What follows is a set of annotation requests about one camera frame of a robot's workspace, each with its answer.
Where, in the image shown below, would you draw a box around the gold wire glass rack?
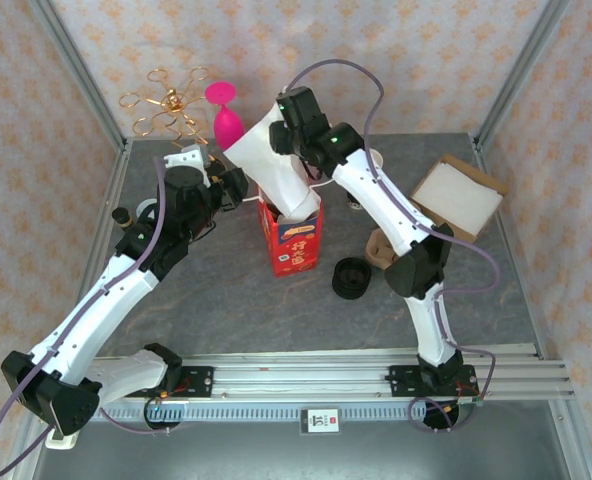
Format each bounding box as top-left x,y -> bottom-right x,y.
119,67 -> 227,176

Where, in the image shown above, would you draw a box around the small black bottle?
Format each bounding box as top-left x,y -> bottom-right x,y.
111,207 -> 135,231

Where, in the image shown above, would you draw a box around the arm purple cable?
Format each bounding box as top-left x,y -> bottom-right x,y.
0,155 -> 197,476
288,59 -> 502,437

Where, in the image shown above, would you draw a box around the stack of paper cups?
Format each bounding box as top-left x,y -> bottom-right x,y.
345,151 -> 385,210

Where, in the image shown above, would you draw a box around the yellow tin can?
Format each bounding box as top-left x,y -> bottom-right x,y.
135,197 -> 160,221

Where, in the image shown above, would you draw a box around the aluminium frame post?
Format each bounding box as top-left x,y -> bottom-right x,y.
28,0 -> 130,154
473,0 -> 572,151

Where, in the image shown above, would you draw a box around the brown pulp cup carrier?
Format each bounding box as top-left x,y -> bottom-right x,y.
365,228 -> 401,267

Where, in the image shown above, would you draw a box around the pink wine glass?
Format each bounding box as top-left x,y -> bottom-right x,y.
204,81 -> 248,151

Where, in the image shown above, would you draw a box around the white napkins in box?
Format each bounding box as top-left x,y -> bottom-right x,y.
408,153 -> 510,242

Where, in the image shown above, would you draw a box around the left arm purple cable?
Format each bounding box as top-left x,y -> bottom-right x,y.
0,155 -> 197,476

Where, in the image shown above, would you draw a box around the stack of black lids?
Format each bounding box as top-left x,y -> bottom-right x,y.
331,257 -> 373,301

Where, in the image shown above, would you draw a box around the grey slotted cable duct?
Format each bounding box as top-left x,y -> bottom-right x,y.
83,403 -> 472,422

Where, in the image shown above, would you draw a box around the white digital timer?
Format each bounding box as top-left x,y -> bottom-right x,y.
45,432 -> 80,451

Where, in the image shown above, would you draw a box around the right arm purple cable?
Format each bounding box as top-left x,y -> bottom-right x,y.
288,59 -> 502,437

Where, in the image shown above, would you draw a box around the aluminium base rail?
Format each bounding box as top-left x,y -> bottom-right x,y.
29,343 -> 576,401

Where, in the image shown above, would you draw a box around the white number label card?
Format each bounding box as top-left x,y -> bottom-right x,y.
299,408 -> 342,436

